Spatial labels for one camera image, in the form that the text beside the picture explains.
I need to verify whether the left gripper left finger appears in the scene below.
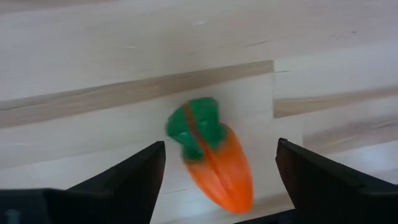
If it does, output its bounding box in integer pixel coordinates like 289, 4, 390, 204
46, 141, 167, 224

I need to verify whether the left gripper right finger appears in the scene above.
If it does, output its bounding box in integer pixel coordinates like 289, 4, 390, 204
275, 138, 398, 224

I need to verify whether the large green toy pepper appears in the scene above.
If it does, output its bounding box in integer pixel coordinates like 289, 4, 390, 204
165, 96, 255, 215

